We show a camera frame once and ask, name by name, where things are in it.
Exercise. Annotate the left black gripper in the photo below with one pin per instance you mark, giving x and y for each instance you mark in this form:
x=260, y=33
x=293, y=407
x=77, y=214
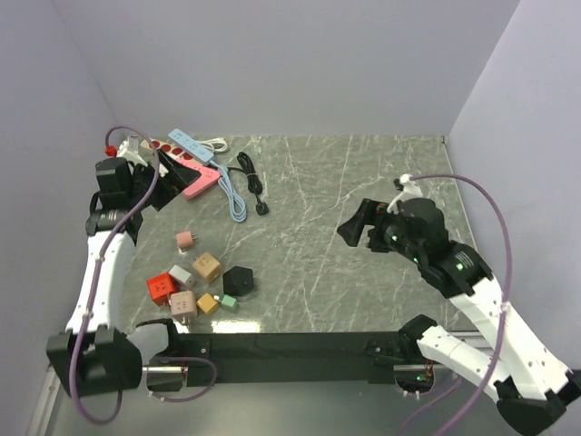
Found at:
x=181, y=178

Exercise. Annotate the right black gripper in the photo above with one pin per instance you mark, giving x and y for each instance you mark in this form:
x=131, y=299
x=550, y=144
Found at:
x=372, y=212

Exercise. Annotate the pink power strip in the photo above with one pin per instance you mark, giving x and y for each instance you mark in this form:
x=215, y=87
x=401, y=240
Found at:
x=208, y=178

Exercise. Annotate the beige red power strip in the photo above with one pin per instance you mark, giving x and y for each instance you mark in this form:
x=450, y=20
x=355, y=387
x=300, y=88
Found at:
x=172, y=150

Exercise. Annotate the small pink plug adapter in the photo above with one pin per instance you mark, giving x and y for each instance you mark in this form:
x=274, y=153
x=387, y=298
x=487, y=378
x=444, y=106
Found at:
x=185, y=240

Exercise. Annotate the blue power strip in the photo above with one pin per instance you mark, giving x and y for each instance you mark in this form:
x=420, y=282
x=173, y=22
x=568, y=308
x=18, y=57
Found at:
x=237, y=206

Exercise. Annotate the orange cube adapter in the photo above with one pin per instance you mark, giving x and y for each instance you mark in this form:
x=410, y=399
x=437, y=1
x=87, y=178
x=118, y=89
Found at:
x=207, y=267

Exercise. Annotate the white charger plug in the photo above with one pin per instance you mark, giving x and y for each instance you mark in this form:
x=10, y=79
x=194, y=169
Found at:
x=182, y=277

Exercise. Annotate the red cube plug adapter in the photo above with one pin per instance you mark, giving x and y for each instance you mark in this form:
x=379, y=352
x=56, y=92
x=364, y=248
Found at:
x=161, y=288

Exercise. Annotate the black cube adapter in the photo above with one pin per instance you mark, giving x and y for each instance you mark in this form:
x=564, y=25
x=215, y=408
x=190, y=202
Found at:
x=238, y=281

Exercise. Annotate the beige pink cube adapter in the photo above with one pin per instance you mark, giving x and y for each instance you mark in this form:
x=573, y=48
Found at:
x=183, y=306

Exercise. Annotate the yellow plug adapter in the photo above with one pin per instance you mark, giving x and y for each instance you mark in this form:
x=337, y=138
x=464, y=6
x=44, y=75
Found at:
x=207, y=304

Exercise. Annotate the green plug adapter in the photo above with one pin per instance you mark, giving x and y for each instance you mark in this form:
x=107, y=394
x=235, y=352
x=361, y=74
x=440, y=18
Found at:
x=227, y=302

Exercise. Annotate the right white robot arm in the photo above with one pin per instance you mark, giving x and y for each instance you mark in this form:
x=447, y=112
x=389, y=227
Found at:
x=530, y=386

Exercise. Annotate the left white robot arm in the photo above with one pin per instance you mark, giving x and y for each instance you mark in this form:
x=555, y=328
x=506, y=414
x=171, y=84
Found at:
x=92, y=356

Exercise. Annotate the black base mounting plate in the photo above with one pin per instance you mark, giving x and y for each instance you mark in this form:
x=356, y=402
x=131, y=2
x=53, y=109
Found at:
x=373, y=357

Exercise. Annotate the aluminium rail frame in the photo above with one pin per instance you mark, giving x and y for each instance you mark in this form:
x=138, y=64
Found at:
x=407, y=186

